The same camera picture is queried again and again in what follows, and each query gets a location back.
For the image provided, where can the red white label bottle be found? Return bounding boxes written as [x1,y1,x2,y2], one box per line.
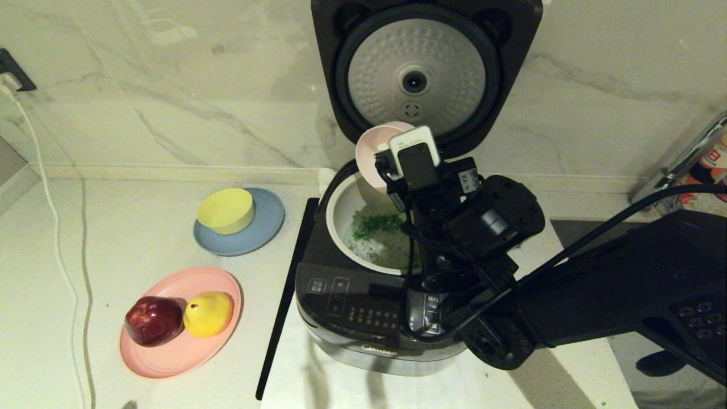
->
[679,133,727,204]

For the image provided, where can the chrome faucet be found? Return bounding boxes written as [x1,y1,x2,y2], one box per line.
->
[628,111,727,215]

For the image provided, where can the yellow pear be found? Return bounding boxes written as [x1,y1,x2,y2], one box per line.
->
[182,290,235,339]

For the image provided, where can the black rice cooker lid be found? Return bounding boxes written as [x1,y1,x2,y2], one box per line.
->
[311,0,544,164]

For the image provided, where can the yellow bowl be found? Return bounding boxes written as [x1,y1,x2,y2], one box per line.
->
[196,188,255,236]

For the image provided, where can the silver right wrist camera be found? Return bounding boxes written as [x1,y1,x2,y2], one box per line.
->
[388,126,441,191]

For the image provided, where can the white power cable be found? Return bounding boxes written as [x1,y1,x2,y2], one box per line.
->
[0,77,95,409]

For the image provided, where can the green chopped vegetables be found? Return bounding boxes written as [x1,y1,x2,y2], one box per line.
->
[348,211,418,270]

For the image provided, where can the white inner pot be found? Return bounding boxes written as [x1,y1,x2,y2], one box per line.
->
[325,169,422,277]

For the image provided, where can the black wall socket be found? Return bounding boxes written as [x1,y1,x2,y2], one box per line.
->
[0,48,36,93]

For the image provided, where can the pink plate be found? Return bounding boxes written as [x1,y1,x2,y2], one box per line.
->
[119,266,244,380]

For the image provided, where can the blue plate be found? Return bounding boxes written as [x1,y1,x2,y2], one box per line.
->
[193,187,286,257]

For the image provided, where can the red apple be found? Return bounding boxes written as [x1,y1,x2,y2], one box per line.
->
[124,295,186,348]

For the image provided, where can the stainless steel sink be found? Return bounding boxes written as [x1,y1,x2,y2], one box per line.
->
[550,219,727,409]

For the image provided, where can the pale pink bowl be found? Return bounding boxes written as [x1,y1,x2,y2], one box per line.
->
[355,120,416,195]

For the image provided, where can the black rice cooker body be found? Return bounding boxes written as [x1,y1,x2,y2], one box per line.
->
[294,156,490,378]

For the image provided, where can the black tray edge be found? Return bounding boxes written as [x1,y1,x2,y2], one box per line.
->
[255,197,320,402]

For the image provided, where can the white cloth in sink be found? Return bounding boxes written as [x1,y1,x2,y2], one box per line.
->
[611,335,727,401]

